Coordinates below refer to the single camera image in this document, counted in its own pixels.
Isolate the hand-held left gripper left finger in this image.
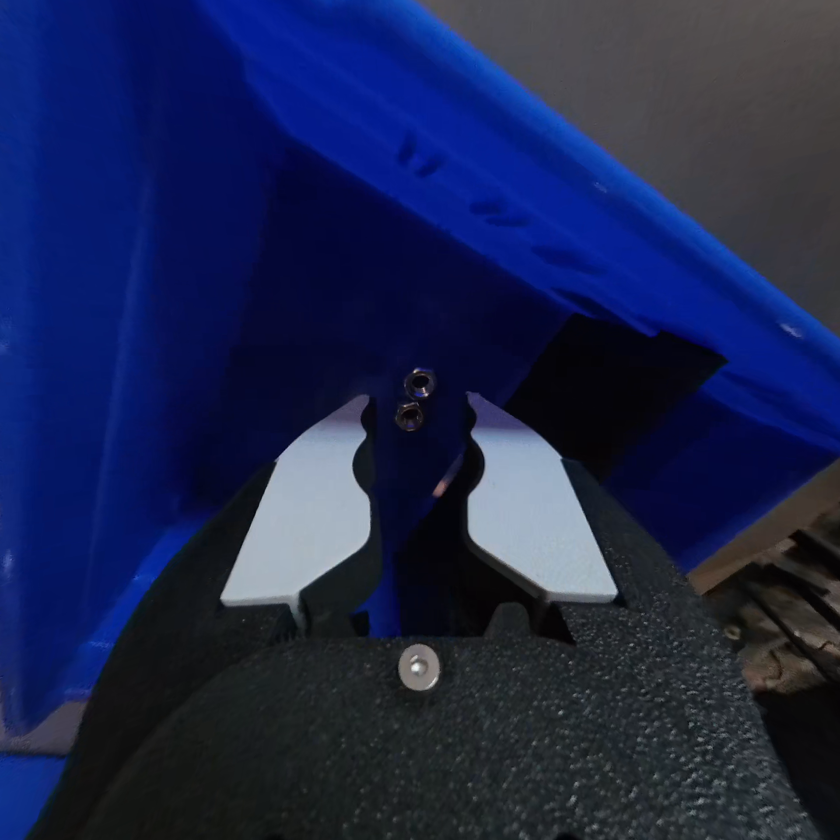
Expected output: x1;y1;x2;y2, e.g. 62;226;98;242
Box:
220;394;382;627

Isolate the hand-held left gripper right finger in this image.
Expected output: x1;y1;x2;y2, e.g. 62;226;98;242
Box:
462;392;621;605

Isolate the blue plastic bin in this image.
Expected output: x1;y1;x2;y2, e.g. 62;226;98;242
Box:
0;0;840;840

